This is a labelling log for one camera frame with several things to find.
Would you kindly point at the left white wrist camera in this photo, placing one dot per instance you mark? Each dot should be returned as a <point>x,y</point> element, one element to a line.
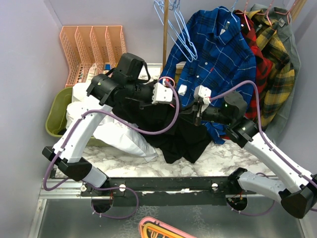
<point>162,94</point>

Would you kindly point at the yellow plaid shirt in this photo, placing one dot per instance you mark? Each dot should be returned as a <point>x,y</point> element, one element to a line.
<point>281,78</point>

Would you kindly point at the wooden clothes rack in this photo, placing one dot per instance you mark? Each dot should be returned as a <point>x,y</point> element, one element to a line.
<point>165,37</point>

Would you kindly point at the aluminium frame rail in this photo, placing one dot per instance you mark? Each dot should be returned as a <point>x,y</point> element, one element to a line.
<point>70,189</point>

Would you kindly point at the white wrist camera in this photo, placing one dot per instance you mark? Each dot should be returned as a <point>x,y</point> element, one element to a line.
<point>162,94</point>
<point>202,94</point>

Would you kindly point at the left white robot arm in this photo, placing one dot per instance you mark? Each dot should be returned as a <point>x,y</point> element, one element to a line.
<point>95,118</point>

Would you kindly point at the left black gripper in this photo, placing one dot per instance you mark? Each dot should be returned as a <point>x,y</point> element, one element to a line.
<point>149,101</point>

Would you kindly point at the white shirt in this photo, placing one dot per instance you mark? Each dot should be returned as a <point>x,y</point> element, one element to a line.
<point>110,132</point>

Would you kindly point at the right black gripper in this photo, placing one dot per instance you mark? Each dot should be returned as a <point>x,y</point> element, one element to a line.
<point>202,113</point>

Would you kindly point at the blue plaid shirt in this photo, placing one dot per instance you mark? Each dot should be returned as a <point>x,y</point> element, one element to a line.
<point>215,53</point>

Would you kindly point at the red plaid shirt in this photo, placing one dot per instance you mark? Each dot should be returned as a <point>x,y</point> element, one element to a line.
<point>263,66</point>

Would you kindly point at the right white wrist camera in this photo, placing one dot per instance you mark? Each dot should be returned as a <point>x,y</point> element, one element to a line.
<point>202,94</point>

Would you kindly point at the pink orange object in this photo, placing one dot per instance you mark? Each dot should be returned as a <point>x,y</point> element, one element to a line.
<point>150,227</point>

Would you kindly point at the pink perforated file organizer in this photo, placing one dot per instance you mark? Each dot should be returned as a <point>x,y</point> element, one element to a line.
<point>87,46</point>

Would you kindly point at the pink wire hanger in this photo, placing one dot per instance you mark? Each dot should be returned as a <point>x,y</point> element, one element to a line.
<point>165,80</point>

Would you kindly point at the blue wire hanger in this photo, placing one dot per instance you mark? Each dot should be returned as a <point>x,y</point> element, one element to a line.
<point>230,11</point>
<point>179,33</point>

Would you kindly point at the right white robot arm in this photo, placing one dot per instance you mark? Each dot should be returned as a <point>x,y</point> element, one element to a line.
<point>296,189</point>

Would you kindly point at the green plastic basket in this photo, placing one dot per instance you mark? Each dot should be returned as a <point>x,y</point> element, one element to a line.
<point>57,119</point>

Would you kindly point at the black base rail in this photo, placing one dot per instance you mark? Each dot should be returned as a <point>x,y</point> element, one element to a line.
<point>177,191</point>

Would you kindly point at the grey shirt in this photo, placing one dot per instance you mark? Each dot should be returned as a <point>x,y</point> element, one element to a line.
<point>285,32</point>

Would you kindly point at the black shirt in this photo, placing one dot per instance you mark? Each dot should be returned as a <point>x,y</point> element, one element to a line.
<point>183,140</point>

